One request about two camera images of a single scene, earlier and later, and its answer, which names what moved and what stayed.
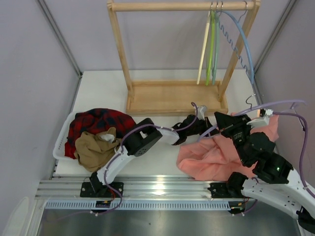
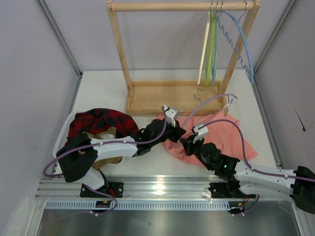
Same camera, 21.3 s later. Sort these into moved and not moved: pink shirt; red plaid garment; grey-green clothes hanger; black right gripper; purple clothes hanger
Moved: black right gripper; pink shirt; purple clothes hanger
Not moved: red plaid garment; grey-green clothes hanger
